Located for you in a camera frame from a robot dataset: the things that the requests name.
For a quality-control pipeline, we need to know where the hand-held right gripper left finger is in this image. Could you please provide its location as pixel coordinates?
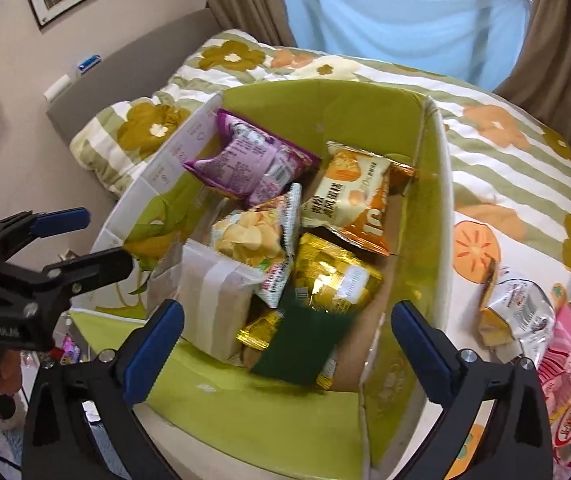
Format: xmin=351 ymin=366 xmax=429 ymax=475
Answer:
xmin=22 ymin=299 xmax=186 ymax=480

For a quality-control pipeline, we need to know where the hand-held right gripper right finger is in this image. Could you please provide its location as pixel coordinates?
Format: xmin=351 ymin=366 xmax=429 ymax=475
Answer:
xmin=390 ymin=300 xmax=553 ymax=480

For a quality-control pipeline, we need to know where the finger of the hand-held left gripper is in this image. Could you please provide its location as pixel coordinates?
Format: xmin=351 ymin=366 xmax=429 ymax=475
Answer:
xmin=35 ymin=246 xmax=134 ymax=301
xmin=0 ymin=207 xmax=92 ymax=261

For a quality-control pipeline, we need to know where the clear wafer packet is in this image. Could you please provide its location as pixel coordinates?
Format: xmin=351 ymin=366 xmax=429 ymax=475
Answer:
xmin=178 ymin=240 xmax=262 ymax=364

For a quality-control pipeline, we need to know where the dark green snack packet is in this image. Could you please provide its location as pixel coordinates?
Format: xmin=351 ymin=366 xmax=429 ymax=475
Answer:
xmin=250 ymin=287 xmax=357 ymax=387

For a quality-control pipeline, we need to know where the green cardboard box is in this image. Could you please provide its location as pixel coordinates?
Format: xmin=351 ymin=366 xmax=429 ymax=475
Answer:
xmin=88 ymin=79 xmax=455 ymax=480

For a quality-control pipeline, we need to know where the potato chip packet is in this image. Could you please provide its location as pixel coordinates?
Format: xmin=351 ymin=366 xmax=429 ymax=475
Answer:
xmin=210 ymin=183 xmax=303 ymax=309

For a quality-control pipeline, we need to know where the orange white cake packet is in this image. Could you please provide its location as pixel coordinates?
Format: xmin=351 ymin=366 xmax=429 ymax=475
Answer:
xmin=299 ymin=141 xmax=416 ymax=257

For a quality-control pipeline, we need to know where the purple snack packet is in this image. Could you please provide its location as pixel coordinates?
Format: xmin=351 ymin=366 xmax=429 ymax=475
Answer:
xmin=182 ymin=109 xmax=319 ymax=207

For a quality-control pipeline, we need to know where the white fruit print tablecloth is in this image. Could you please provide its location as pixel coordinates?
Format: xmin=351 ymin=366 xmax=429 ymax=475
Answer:
xmin=132 ymin=210 xmax=571 ymax=480

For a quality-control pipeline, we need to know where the floral striped pillow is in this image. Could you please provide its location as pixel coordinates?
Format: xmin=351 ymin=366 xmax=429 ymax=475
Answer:
xmin=69 ymin=91 xmax=223 ymax=198

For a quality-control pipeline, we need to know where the silver snack packet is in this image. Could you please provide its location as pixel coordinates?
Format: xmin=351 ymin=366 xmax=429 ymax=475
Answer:
xmin=479 ymin=260 xmax=557 ymax=358

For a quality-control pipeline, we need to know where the small white object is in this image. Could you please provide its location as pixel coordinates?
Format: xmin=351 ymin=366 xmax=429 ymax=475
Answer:
xmin=42 ymin=75 xmax=72 ymax=103

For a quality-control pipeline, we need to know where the pink snack packet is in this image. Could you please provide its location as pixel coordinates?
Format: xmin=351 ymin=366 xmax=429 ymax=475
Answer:
xmin=535 ymin=305 xmax=571 ymax=413

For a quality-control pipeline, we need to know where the grey headboard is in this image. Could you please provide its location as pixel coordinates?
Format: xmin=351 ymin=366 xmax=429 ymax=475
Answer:
xmin=45 ymin=7 xmax=226 ymax=146

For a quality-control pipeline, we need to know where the floral striped blanket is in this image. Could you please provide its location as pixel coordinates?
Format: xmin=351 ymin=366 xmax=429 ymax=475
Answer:
xmin=165 ymin=29 xmax=571 ymax=278

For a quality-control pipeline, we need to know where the brown curtain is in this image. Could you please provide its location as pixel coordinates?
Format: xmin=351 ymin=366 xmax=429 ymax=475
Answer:
xmin=188 ymin=0 xmax=299 ymax=48
xmin=493 ymin=0 xmax=571 ymax=158

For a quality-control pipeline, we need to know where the blue cloth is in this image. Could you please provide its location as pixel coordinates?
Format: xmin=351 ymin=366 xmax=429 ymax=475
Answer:
xmin=271 ymin=0 xmax=533 ymax=92

